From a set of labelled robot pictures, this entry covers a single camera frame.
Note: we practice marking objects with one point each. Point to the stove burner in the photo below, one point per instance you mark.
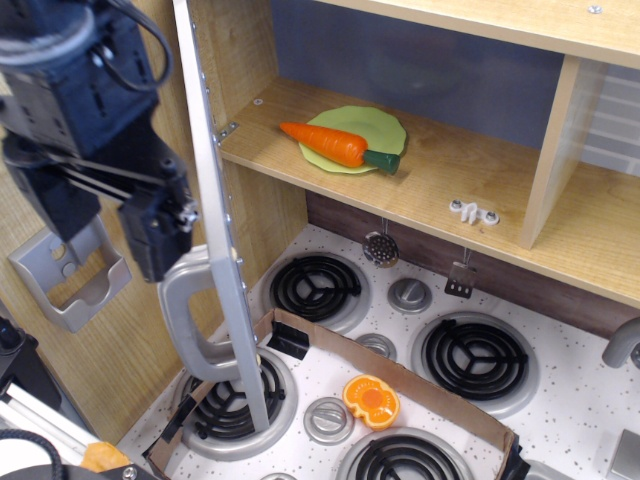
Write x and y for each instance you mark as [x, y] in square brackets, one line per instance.
[480, 358]
[403, 453]
[323, 288]
[221, 427]

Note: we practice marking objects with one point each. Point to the white door latch clip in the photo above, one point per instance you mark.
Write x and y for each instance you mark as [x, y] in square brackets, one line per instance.
[471, 213]

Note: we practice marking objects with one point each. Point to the hanging toy spatula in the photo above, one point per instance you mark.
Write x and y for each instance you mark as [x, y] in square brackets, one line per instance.
[462, 277]

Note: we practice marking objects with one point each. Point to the brown cardboard barrier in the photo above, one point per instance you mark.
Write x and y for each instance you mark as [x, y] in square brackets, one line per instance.
[294, 336]

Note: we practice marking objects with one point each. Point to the black device at left edge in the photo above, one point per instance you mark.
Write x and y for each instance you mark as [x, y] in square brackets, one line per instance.
[21, 365]

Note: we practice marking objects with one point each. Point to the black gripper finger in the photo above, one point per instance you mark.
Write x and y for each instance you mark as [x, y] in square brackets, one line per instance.
[64, 208]
[156, 235]

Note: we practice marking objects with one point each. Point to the grey back stove knob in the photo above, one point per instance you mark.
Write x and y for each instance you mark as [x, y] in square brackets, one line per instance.
[409, 296]

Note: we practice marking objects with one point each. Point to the grey sink basin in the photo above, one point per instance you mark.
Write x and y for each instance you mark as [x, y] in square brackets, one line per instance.
[625, 463]

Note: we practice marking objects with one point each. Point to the back left stove burner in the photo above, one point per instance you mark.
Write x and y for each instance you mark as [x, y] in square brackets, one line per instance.
[323, 288]

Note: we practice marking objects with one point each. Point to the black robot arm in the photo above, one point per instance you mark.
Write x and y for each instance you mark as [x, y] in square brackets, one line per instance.
[78, 125]

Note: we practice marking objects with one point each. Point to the light green plate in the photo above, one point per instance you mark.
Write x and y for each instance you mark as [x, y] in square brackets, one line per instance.
[383, 132]

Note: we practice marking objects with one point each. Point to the grey toy faucet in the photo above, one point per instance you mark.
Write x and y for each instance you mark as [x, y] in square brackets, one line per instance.
[623, 345]

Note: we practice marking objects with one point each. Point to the wooden toy kitchen shelf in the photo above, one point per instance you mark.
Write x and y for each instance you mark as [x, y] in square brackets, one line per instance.
[496, 98]

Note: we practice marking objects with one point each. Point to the grey front stove knob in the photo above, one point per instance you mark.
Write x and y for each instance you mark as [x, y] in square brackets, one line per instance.
[327, 421]

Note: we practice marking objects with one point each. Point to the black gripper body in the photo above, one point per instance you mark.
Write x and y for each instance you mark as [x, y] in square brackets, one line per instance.
[82, 95]

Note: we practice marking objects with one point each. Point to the grey stove knob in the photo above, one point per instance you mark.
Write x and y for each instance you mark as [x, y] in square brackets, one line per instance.
[379, 344]
[409, 296]
[327, 421]

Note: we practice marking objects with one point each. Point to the front left stove burner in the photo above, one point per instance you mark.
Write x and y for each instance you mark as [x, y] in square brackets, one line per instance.
[221, 427]

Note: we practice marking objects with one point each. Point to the grey middle stove knob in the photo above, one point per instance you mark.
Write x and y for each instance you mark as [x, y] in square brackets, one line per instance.
[379, 344]

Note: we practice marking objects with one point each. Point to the orange toy carrot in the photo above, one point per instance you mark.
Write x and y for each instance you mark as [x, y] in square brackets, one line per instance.
[344, 148]

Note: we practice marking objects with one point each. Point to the hanging toy strainer spoon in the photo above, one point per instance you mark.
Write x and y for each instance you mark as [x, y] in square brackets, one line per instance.
[380, 248]

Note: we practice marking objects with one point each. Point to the grey toy microwave door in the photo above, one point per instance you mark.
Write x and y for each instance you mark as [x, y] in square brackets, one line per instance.
[215, 263]

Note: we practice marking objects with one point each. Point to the grey wall phone holder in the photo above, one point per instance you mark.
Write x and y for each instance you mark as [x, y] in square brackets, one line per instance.
[45, 262]

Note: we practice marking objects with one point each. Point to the back right stove burner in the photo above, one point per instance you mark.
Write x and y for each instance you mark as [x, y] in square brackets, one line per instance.
[480, 358]

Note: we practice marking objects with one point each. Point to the front right stove burner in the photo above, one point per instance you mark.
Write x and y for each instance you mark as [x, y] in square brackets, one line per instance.
[403, 453]

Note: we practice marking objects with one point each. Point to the orange toy fruit half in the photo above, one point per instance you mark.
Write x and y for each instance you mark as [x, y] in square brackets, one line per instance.
[371, 400]

